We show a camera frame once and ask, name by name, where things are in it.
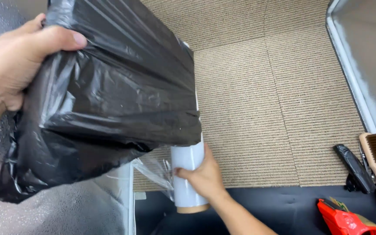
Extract person's right hand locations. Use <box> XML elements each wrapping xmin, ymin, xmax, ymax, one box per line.
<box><xmin>174</xmin><ymin>143</ymin><xmax>228</xmax><ymax>203</ymax></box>

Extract person's left hand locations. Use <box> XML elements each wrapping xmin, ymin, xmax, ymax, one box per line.
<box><xmin>0</xmin><ymin>13</ymin><xmax>88</xmax><ymax>113</ymax></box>

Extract clear stretch film roll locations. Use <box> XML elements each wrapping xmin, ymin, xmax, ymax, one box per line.
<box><xmin>133</xmin><ymin>132</ymin><xmax>210</xmax><ymax>214</ymax></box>

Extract black plastic package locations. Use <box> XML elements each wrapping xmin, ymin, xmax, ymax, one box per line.
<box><xmin>0</xmin><ymin>0</ymin><xmax>202</xmax><ymax>204</ymax></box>

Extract black mat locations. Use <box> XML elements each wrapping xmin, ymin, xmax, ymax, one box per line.
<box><xmin>135</xmin><ymin>184</ymin><xmax>376</xmax><ymax>235</ymax></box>

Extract red tape dispenser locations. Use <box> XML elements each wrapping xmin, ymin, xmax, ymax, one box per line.
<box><xmin>317</xmin><ymin>197</ymin><xmax>376</xmax><ymax>235</ymax></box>

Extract bubble wrap sheet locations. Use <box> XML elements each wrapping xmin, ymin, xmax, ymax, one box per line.
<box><xmin>0</xmin><ymin>0</ymin><xmax>126</xmax><ymax>235</ymax></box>

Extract black wrapped tool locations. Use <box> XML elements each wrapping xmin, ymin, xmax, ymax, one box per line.
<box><xmin>333</xmin><ymin>144</ymin><xmax>376</xmax><ymax>195</ymax></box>

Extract metal scissors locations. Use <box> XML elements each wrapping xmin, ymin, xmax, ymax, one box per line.
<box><xmin>359</xmin><ymin>142</ymin><xmax>375</xmax><ymax>180</ymax></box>

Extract white framed grey panel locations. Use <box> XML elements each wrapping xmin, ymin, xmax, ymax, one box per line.
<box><xmin>326</xmin><ymin>0</ymin><xmax>376</xmax><ymax>193</ymax></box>

